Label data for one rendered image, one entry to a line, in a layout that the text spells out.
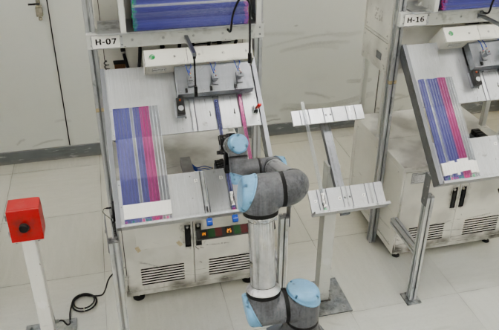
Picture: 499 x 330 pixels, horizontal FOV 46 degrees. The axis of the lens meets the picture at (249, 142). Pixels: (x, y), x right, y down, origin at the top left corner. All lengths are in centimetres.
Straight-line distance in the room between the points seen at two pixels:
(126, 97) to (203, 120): 35
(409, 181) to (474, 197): 45
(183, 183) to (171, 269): 66
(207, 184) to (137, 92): 52
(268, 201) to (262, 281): 29
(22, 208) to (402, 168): 183
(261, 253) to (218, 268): 117
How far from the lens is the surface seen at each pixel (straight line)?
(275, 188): 185
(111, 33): 258
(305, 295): 204
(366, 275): 336
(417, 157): 324
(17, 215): 259
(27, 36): 419
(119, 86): 266
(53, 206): 401
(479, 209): 353
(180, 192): 251
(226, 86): 262
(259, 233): 191
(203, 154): 313
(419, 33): 322
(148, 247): 294
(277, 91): 452
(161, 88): 266
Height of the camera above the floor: 216
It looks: 28 degrees down
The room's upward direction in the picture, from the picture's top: straight up
